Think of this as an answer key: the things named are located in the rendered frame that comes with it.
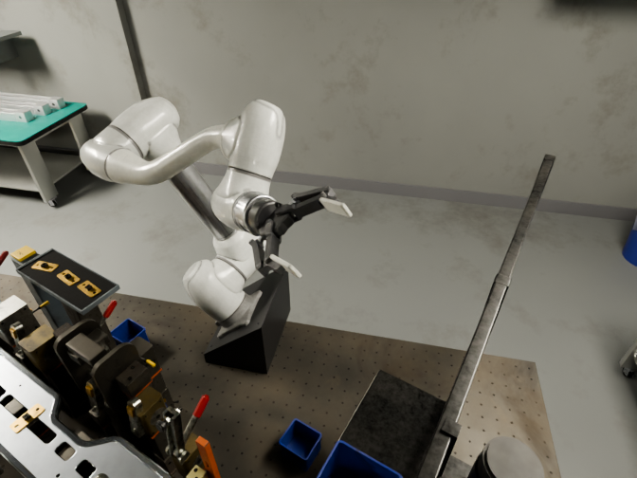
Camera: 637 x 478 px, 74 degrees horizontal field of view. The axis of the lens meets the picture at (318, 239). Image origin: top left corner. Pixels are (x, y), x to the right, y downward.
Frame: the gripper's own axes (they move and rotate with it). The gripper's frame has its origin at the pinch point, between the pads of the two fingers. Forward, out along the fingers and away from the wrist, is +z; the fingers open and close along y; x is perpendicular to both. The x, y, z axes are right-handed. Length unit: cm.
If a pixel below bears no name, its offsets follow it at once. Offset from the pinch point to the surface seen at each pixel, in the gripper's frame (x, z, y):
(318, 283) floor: -151, -180, -29
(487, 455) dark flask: -17.4, 32.7, 11.0
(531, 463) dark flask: -20.1, 36.2, 8.4
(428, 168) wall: -184, -204, -178
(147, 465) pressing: -34, -42, 63
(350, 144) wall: -134, -249, -150
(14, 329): 0, -96, 67
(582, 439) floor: -218, -17, -41
